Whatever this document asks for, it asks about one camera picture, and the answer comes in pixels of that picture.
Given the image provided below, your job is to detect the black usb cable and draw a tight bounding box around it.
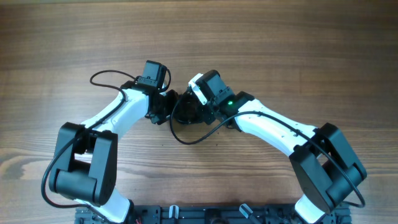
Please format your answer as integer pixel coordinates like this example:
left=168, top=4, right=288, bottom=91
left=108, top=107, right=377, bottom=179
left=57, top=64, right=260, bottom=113
left=172, top=93, right=200, bottom=124

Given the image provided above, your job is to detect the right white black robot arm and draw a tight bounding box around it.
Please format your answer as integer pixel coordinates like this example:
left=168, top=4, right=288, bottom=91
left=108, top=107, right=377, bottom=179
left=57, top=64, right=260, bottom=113
left=170, top=70, right=367, bottom=223

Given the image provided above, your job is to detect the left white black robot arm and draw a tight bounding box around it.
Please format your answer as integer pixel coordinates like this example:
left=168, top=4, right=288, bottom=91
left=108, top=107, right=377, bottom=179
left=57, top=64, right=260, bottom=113
left=40, top=60, right=177, bottom=223

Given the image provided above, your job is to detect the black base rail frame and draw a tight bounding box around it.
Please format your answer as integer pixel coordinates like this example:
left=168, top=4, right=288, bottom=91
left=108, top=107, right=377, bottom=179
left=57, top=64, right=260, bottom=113
left=75, top=203, right=352, bottom=224

